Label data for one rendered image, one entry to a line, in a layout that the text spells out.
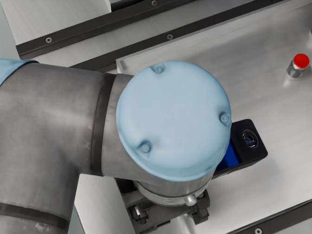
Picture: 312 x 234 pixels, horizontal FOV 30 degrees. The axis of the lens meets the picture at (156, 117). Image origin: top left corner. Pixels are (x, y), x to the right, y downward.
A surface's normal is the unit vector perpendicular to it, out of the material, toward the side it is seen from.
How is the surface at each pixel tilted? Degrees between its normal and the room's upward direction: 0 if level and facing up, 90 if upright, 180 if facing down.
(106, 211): 0
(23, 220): 19
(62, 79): 26
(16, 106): 5
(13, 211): 10
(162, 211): 1
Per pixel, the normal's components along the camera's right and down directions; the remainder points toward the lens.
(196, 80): -0.02, -0.29
